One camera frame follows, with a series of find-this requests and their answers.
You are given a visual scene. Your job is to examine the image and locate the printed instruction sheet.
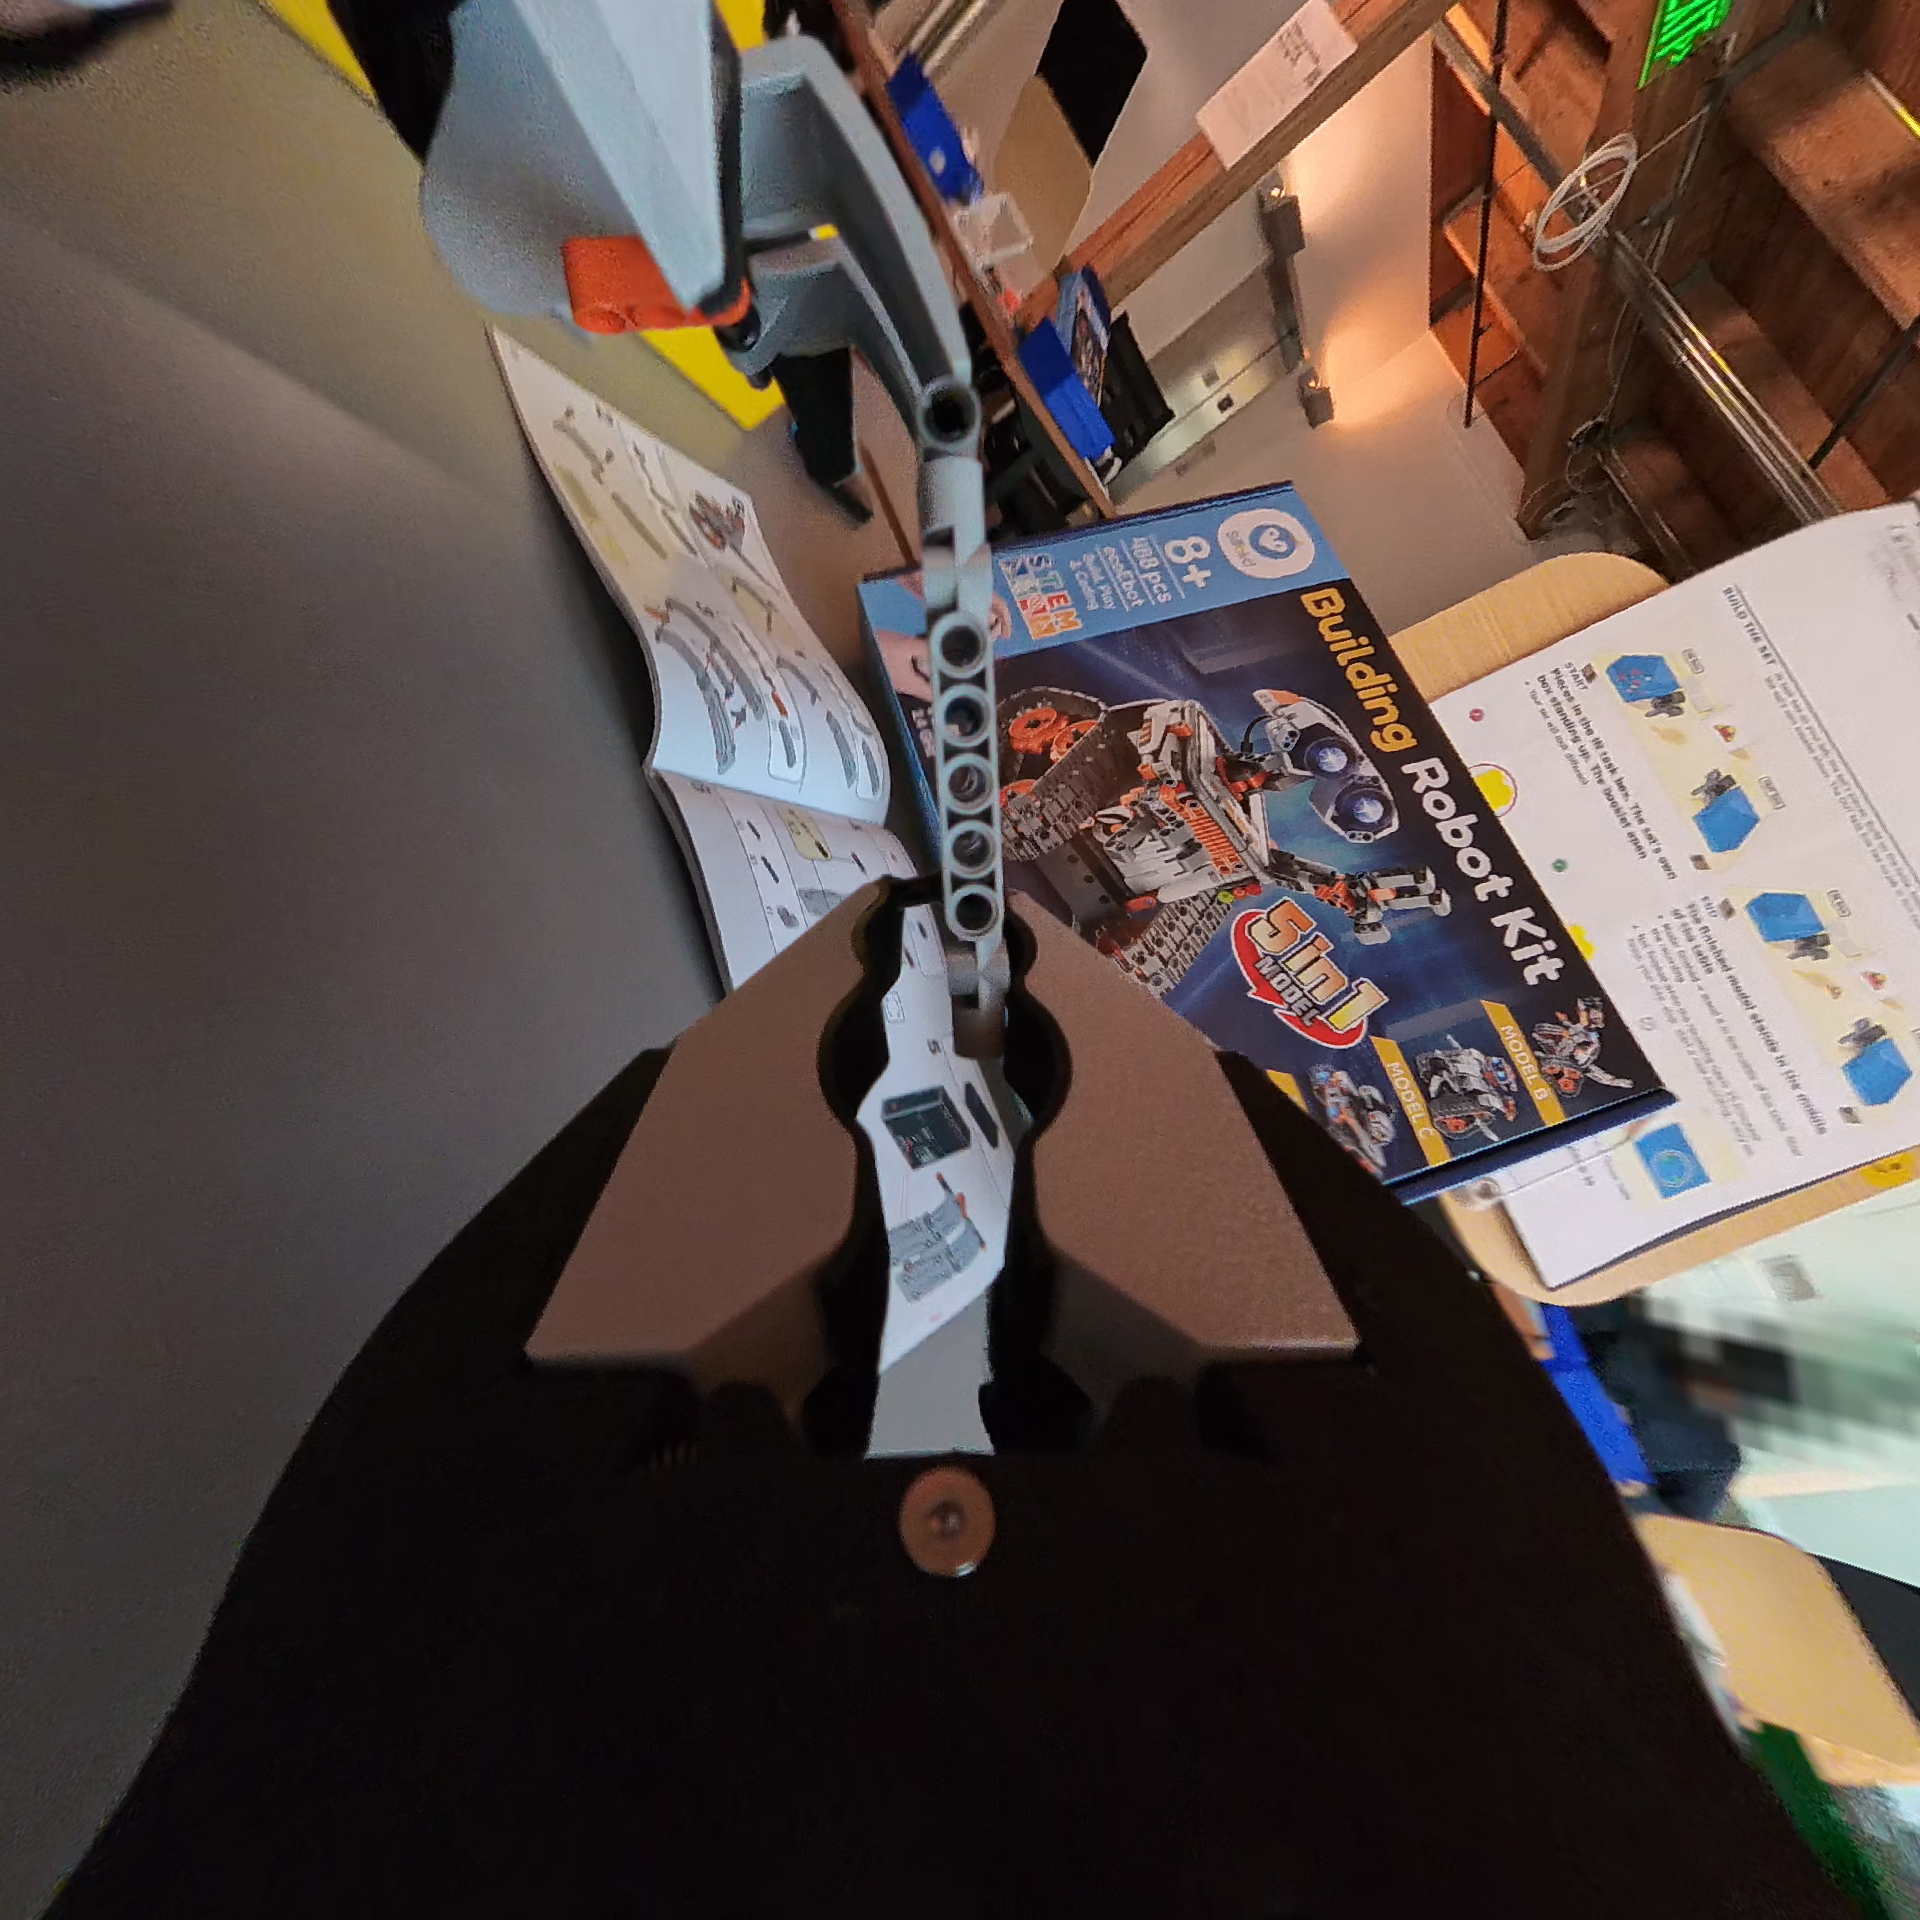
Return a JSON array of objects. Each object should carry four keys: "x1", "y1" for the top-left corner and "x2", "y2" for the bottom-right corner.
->
[{"x1": 1422, "y1": 502, "x2": 1920, "y2": 1296}]

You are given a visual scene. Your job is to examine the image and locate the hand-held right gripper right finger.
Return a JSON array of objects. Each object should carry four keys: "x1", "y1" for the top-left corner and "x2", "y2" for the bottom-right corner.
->
[{"x1": 994, "y1": 902, "x2": 1362, "y2": 1369}]

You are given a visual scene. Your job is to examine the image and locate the white cable coil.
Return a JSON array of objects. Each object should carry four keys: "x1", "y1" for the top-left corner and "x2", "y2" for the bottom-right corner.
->
[{"x1": 1527, "y1": 127, "x2": 1643, "y2": 260}]

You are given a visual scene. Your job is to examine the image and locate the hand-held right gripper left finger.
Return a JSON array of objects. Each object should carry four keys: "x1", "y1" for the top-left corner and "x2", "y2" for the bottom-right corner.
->
[{"x1": 526, "y1": 877, "x2": 890, "y2": 1391}]

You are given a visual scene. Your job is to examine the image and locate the green exit sign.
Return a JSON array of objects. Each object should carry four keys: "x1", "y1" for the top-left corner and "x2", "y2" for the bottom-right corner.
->
[{"x1": 1633, "y1": 0, "x2": 1744, "y2": 86}]

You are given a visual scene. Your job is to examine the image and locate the white paper note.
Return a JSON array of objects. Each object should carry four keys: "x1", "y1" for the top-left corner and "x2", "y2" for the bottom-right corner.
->
[{"x1": 1198, "y1": 0, "x2": 1362, "y2": 169}]

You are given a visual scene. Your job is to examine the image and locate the white instruction booklet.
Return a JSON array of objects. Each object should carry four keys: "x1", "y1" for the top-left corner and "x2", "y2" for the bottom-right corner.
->
[{"x1": 490, "y1": 326, "x2": 1025, "y2": 1375}]

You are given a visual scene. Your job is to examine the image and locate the blue bin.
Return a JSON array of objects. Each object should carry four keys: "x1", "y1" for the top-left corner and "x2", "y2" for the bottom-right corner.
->
[{"x1": 1018, "y1": 320, "x2": 1123, "y2": 462}]

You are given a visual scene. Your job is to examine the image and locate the wooden display board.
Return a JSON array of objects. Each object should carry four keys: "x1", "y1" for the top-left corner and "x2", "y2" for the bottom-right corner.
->
[{"x1": 1369, "y1": 548, "x2": 1920, "y2": 1309}]

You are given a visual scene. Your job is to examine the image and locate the blue robot kit box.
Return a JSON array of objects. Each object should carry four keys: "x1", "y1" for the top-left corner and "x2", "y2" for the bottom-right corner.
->
[{"x1": 857, "y1": 479, "x2": 1679, "y2": 1211}]

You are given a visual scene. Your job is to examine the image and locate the grey building block assembly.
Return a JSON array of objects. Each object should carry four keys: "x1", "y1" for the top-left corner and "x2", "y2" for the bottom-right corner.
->
[{"x1": 562, "y1": 37, "x2": 1025, "y2": 1062}]

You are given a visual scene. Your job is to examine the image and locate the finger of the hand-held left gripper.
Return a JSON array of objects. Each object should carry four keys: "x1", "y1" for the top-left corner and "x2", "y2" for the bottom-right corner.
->
[{"x1": 417, "y1": 0, "x2": 757, "y2": 335}]

